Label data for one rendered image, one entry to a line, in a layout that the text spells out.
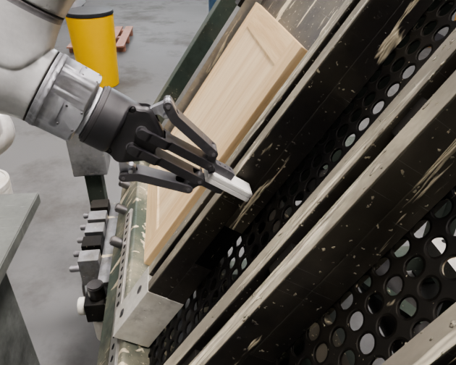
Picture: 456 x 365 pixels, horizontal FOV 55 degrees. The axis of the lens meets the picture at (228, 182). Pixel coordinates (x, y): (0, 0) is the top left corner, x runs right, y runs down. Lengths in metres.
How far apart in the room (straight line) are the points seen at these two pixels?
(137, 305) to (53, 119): 0.38
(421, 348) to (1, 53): 0.45
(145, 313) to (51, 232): 1.94
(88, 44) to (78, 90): 4.05
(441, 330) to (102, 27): 4.37
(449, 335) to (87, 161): 1.42
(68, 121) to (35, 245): 2.14
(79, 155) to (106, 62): 3.08
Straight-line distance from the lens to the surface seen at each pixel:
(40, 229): 2.74
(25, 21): 0.50
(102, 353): 0.94
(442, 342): 0.31
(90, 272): 1.27
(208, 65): 1.26
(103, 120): 0.52
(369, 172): 0.40
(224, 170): 0.58
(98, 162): 1.60
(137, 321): 0.81
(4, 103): 0.52
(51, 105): 0.51
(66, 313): 2.20
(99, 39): 4.55
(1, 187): 2.49
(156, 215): 1.06
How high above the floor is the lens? 1.56
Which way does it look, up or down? 32 degrees down
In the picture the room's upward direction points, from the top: straight up
